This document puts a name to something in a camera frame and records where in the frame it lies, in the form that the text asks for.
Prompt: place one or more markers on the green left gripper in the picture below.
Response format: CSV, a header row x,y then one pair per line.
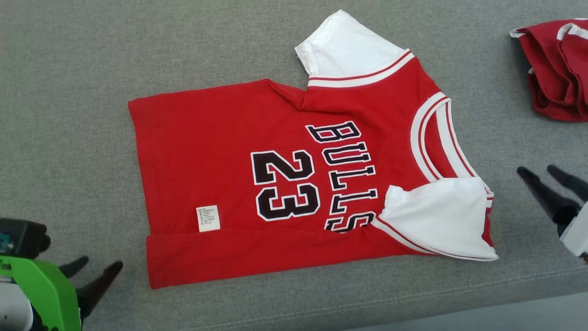
x,y
46,294

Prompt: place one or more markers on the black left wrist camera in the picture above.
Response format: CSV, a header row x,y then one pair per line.
x,y
30,236

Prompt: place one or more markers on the red mesh Bulls shorts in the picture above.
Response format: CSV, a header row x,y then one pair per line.
x,y
556,78

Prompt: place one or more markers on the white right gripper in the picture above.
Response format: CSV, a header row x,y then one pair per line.
x,y
579,234

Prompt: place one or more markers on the red Bulls 23 jersey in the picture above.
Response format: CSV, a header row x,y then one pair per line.
x,y
206,151

